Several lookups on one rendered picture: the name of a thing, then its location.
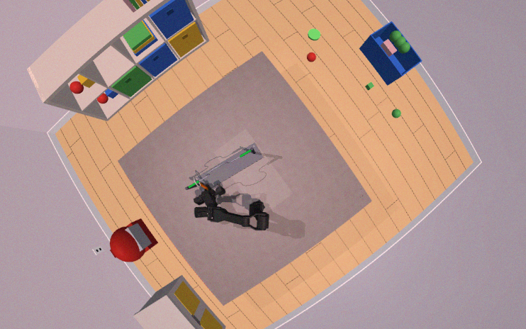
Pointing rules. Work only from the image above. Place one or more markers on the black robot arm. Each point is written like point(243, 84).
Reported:
point(220, 214)

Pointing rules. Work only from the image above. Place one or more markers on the dark grey two-post wire frame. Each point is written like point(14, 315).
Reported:
point(229, 167)

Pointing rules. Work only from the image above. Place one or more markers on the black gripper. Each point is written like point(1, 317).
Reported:
point(220, 190)

